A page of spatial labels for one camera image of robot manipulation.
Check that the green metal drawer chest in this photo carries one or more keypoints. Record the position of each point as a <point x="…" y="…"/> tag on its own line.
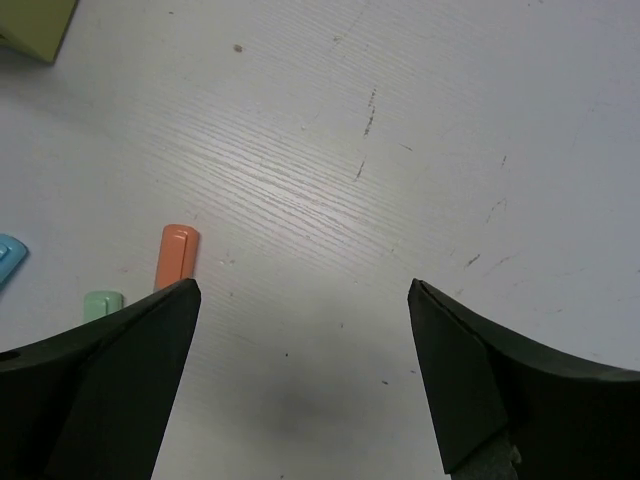
<point x="36" y="28"/>

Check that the blue highlighter marker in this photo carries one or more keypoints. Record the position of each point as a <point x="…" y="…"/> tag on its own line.
<point x="13" y="253"/>

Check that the green highlighter marker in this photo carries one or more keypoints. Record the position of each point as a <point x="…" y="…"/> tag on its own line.
<point x="97" y="304"/>

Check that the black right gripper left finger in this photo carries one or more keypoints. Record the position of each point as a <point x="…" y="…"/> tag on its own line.
<point x="94" y="402"/>

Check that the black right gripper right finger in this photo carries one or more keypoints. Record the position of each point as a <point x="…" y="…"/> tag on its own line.
<point x="504" y="406"/>

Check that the orange highlighter marker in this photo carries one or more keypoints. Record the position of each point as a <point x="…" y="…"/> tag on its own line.
<point x="177" y="255"/>

